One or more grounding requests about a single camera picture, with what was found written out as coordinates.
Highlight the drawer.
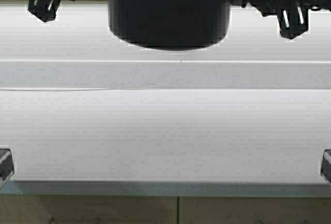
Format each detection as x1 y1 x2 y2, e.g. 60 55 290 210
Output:
1 195 178 223
177 197 330 223

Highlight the left metal frame rail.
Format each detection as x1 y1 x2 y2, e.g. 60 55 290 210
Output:
0 148 14 188

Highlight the lower right drawer front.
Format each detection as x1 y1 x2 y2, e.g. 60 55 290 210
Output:
177 197 330 223

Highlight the black cooking pot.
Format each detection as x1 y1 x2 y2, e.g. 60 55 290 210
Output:
107 0 247 51

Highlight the metal frame rail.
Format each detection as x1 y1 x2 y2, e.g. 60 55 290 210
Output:
0 148 14 188
320 150 331 184

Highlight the white charging cable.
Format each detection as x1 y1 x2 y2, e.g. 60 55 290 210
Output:
0 58 183 92

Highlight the right metal frame rail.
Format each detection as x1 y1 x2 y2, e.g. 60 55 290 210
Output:
320 150 331 184

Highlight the lower left drawer front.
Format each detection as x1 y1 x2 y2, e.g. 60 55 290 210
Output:
1 195 178 223

